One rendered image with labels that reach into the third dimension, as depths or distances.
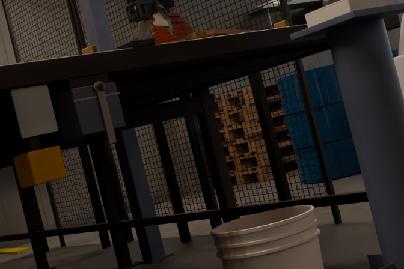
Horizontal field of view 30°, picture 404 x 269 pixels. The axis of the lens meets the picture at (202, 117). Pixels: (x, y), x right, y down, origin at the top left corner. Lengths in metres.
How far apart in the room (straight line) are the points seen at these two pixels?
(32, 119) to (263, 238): 0.67
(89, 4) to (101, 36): 0.20
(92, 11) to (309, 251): 2.68
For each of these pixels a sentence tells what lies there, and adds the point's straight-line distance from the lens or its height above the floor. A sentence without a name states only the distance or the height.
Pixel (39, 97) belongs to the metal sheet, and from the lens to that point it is 1.88.
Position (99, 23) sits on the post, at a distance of 4.44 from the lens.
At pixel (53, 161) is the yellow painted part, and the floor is 0.66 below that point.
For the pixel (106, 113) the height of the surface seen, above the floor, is 0.75.
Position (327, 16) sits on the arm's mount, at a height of 0.88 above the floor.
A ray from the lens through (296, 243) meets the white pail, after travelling 2.04.
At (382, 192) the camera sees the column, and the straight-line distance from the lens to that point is 2.22.
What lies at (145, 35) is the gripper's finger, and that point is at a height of 0.99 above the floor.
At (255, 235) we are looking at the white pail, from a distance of 2.02.
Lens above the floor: 0.64
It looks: 1 degrees up
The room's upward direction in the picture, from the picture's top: 14 degrees counter-clockwise
